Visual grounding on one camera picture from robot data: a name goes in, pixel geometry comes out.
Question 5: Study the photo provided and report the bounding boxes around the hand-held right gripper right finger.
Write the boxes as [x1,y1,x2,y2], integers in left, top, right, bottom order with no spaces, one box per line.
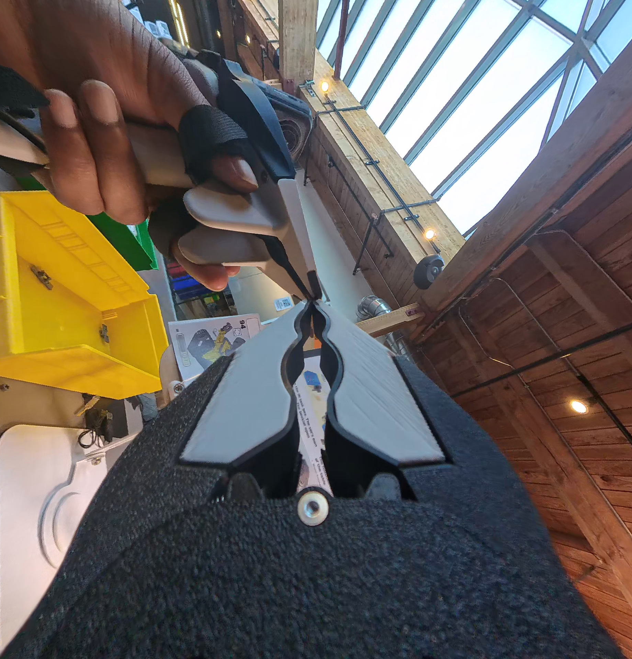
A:
[314,300,447,498]

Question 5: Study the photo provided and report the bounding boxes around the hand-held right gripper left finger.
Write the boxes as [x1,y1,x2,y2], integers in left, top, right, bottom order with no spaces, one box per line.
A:
[180,300,313,497]

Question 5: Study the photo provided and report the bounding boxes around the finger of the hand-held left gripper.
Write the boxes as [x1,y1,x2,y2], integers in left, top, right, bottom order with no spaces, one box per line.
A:
[177,229,312,300]
[183,176,321,300]

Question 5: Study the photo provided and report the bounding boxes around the robot model instruction booklet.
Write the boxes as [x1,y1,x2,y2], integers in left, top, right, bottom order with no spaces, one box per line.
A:
[168,313,263,383]

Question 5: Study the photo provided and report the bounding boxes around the sticker sheet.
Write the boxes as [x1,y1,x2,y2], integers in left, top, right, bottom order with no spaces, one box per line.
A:
[294,355,328,490]

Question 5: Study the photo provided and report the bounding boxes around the green storage bin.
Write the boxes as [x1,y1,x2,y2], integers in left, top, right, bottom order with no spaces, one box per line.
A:
[87,210,159,272]

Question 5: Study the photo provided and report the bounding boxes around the scattered small brick pieces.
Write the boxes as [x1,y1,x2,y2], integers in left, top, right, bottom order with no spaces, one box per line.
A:
[0,382,116,450]

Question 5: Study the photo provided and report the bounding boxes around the yellow plastic storage bin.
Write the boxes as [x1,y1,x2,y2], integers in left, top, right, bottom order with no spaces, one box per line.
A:
[0,190,169,401]

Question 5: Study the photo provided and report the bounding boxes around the white book stand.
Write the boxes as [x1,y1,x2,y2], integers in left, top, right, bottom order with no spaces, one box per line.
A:
[0,344,187,656]

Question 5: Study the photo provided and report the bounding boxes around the silver ventilation duct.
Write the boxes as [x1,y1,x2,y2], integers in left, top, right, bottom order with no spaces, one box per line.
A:
[356,295,416,362]

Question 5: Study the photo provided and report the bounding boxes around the black dome camera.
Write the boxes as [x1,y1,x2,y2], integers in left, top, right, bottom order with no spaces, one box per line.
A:
[412,253,446,290]

